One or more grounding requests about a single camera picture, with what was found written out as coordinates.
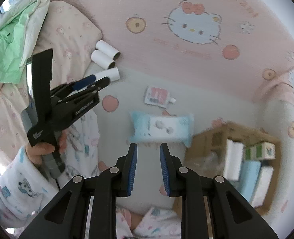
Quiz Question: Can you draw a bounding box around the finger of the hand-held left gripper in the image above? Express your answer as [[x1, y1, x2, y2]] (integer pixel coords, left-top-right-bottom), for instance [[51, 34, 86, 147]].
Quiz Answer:
[[50, 75, 97, 98], [58, 77, 110, 104]]

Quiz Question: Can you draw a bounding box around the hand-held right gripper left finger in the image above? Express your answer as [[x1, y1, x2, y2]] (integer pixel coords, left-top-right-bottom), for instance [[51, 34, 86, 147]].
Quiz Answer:
[[18, 143, 138, 239]]

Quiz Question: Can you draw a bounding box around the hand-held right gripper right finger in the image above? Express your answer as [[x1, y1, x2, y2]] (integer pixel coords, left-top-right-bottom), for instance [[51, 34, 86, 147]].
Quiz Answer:
[[160, 143, 279, 239]]

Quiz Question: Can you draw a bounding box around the white paper roll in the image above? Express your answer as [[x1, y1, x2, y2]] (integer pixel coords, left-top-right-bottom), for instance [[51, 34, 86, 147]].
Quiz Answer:
[[94, 67, 120, 82], [91, 50, 116, 70], [95, 40, 121, 61]]

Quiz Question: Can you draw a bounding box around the light blue wet wipes pack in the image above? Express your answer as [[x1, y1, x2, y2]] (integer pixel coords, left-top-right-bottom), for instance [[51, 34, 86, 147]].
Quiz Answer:
[[128, 111, 195, 148]]

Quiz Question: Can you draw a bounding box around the cardboard box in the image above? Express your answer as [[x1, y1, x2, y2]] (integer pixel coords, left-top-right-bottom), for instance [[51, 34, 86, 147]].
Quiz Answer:
[[173, 121, 282, 216]]

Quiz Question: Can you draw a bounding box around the person's left forearm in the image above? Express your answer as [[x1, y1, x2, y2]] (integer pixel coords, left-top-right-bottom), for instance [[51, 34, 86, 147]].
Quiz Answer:
[[0, 146, 63, 232]]

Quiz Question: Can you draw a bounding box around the person's left hand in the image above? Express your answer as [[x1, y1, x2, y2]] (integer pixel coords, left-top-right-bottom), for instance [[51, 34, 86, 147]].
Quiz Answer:
[[27, 132, 68, 165]]

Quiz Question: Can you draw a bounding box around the pink floral quilt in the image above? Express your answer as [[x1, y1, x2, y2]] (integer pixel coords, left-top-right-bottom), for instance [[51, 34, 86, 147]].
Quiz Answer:
[[0, 80, 38, 156]]

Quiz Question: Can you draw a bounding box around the clear plastic bag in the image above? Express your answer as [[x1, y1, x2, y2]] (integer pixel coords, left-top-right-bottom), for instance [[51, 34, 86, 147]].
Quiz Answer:
[[197, 151, 226, 180]]

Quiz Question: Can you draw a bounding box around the pink floral pillow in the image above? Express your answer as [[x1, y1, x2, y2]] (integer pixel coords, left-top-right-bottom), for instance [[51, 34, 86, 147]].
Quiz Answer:
[[35, 0, 103, 69]]

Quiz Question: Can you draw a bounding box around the white red label spout pouch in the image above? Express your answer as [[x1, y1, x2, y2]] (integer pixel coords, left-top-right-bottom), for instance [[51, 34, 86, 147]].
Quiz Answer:
[[144, 86, 177, 109]]

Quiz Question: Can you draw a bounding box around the pink cat printed blanket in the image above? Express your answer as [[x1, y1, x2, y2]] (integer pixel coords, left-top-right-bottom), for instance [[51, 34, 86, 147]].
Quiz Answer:
[[27, 0, 294, 229]]

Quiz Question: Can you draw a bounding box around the green cloth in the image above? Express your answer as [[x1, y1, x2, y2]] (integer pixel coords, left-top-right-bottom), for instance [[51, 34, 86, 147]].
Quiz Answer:
[[0, 5, 36, 84]]

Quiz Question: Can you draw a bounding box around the light blue Lucky notebook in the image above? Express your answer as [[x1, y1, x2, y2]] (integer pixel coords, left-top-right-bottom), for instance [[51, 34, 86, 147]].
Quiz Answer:
[[237, 160, 261, 203]]

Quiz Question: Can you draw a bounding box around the white spiral notebook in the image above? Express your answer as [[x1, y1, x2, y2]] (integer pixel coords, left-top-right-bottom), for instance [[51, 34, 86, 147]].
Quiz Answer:
[[251, 166, 275, 208]]

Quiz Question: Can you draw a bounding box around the small green cartoon box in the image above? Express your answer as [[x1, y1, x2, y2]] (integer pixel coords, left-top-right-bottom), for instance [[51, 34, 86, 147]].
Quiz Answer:
[[244, 141, 276, 161]]

